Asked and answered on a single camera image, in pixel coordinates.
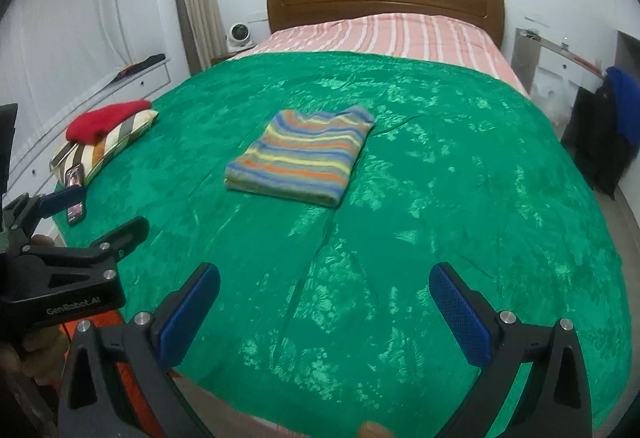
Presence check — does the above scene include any striped pillow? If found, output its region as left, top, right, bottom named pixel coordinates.
left=50, top=108, right=161, bottom=186

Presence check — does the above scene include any white sheer curtain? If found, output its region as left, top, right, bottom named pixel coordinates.
left=0, top=0, right=123, bottom=179

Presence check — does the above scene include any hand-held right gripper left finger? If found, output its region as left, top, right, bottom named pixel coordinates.
left=57, top=262, right=222, bottom=438

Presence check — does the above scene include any blue cloth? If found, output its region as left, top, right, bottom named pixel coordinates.
left=605, top=66, right=640, bottom=154

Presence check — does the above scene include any black jacket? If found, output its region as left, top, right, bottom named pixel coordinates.
left=560, top=78, right=636, bottom=199

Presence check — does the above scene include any striped knit sweater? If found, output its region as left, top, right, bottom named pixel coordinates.
left=224, top=105, right=376, bottom=209

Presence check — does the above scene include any pink striped bed sheet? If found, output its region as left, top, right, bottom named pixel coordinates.
left=227, top=13, right=531, bottom=99

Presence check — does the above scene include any green floral blanket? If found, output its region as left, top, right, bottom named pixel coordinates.
left=52, top=51, right=633, bottom=438

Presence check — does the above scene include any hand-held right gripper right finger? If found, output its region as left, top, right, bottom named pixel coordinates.
left=428, top=262, right=593, bottom=438

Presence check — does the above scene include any small white fan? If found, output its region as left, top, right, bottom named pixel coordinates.
left=226, top=22, right=258, bottom=52

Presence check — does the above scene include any dark flat item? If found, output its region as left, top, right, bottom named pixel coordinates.
left=112, top=53, right=167, bottom=82

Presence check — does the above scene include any white drawer cabinet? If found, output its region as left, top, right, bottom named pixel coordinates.
left=0, top=53, right=173, bottom=199

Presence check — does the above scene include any person's left hand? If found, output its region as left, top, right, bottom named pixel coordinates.
left=0, top=321, right=68, bottom=384

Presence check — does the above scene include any smartphone with red case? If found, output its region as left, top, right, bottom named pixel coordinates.
left=65, top=163, right=87, bottom=226

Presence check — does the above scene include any red cloth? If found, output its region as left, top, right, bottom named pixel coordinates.
left=66, top=100, right=152, bottom=144

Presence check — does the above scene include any white desk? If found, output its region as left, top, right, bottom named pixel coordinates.
left=515, top=27, right=608, bottom=94

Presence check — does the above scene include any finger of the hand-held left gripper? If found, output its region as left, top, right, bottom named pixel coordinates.
left=2, top=185, right=83, bottom=239
left=22, top=217, right=151, bottom=289

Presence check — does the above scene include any white plastic bag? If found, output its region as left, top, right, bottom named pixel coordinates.
left=532, top=78, right=566, bottom=119

